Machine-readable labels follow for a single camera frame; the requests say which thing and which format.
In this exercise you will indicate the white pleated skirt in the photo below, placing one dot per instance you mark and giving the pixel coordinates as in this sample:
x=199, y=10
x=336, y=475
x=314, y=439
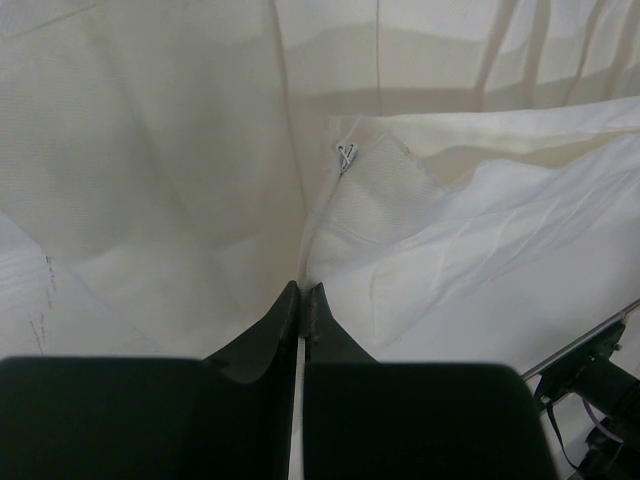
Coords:
x=160, y=160

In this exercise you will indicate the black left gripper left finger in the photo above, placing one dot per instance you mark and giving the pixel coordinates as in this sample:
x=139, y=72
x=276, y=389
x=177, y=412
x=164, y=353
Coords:
x=227, y=416

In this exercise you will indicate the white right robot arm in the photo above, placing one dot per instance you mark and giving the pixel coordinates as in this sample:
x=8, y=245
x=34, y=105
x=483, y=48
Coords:
x=609, y=394

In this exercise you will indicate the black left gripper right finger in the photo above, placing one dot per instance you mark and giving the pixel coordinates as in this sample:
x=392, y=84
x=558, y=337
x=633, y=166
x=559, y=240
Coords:
x=363, y=419

